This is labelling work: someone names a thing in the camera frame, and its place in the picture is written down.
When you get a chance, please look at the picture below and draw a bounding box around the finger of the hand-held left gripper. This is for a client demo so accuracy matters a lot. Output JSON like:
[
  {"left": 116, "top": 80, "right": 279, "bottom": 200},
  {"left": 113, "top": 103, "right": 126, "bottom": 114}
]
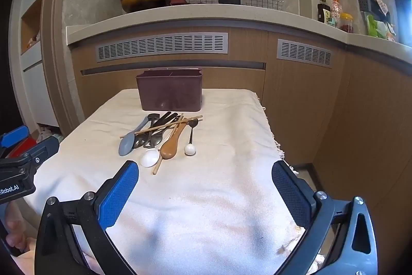
[
  {"left": 10, "top": 135, "right": 60, "bottom": 177},
  {"left": 0, "top": 125, "right": 30, "bottom": 150}
]

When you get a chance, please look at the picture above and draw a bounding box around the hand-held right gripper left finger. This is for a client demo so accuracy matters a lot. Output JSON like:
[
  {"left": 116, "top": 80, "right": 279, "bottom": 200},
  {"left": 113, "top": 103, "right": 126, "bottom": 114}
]
[{"left": 34, "top": 160, "right": 140, "bottom": 275}]

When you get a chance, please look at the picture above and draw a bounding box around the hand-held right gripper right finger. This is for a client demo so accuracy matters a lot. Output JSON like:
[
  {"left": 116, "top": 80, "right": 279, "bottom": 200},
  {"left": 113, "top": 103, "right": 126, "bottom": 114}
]
[{"left": 271, "top": 160, "right": 379, "bottom": 275}]

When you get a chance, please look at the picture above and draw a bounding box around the grey silicone spoon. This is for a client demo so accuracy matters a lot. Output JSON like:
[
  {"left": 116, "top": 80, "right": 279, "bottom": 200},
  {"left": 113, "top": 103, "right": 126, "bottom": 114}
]
[{"left": 118, "top": 116, "right": 149, "bottom": 156}]

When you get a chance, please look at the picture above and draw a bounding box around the black handled metal fork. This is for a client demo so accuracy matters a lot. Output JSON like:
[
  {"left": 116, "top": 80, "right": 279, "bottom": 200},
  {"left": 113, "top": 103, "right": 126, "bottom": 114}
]
[{"left": 143, "top": 112, "right": 174, "bottom": 148}]

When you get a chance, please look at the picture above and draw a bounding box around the wooden spoon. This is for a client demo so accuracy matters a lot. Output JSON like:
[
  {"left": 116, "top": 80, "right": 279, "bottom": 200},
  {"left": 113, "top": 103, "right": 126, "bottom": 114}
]
[{"left": 160, "top": 118, "right": 189, "bottom": 160}]

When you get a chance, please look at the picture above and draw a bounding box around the metal spoon with smiley handle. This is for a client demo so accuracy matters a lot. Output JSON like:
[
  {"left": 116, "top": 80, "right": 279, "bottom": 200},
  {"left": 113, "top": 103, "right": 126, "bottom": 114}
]
[{"left": 184, "top": 119, "right": 199, "bottom": 156}]

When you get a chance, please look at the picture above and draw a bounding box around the maroon plastic utensil container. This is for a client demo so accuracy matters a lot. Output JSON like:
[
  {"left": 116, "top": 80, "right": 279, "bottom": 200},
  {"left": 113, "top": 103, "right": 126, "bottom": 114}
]
[{"left": 135, "top": 68, "right": 204, "bottom": 111}]

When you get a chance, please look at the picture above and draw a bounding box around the person's left hand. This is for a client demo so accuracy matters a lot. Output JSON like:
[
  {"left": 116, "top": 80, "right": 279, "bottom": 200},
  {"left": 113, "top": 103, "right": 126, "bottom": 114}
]
[{"left": 2, "top": 202, "right": 36, "bottom": 259}]

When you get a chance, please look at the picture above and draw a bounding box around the red plastic stool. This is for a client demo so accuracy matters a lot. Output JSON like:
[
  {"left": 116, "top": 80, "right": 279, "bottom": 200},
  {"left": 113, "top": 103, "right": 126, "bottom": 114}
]
[{"left": 6, "top": 136, "right": 36, "bottom": 160}]

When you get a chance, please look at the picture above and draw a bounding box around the pile of cloths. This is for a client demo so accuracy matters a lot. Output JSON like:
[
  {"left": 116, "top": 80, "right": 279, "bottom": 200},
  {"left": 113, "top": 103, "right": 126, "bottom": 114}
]
[{"left": 37, "top": 128, "right": 63, "bottom": 143}]

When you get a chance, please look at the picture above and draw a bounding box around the white shelf cabinet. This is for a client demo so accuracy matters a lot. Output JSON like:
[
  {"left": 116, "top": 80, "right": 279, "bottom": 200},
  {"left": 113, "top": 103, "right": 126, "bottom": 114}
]
[{"left": 19, "top": 0, "right": 60, "bottom": 127}]

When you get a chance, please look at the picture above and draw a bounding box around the white woven tablecloth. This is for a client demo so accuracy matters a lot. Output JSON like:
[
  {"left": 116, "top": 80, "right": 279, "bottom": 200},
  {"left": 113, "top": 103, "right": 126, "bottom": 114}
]
[{"left": 24, "top": 88, "right": 306, "bottom": 275}]

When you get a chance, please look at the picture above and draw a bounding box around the short grey vent grille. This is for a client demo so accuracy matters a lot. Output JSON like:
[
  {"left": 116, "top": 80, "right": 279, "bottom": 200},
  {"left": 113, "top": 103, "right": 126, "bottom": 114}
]
[{"left": 277, "top": 39, "right": 333, "bottom": 69}]

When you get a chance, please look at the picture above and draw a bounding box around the long grey vent grille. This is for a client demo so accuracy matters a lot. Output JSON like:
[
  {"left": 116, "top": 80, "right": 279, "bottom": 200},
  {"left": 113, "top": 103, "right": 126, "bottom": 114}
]
[{"left": 97, "top": 33, "right": 229, "bottom": 63}]

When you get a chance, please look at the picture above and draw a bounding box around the yellow lidded jar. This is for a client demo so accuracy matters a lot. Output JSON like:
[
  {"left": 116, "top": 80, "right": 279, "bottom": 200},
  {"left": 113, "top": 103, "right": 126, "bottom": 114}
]
[{"left": 339, "top": 13, "right": 354, "bottom": 33}]

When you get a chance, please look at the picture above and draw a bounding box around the dark sauce bottle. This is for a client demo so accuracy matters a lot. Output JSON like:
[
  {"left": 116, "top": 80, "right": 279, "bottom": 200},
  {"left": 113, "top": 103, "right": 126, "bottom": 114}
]
[{"left": 317, "top": 3, "right": 332, "bottom": 22}]

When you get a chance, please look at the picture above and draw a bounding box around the green packet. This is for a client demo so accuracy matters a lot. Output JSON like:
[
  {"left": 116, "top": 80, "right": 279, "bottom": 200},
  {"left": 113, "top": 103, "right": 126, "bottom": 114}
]
[{"left": 367, "top": 15, "right": 395, "bottom": 39}]

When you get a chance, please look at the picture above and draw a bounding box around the stone kitchen countertop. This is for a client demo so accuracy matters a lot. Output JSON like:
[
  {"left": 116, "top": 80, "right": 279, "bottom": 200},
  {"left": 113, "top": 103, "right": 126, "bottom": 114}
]
[{"left": 66, "top": 3, "right": 412, "bottom": 66}]

